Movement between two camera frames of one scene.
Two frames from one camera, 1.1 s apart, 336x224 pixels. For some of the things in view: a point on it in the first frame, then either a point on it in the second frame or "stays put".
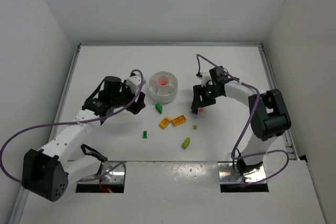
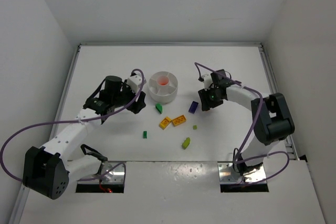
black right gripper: (203, 92) to (206, 100)
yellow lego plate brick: (178, 120) stays put
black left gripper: (138, 102) stays put
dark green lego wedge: (159, 107) stays put
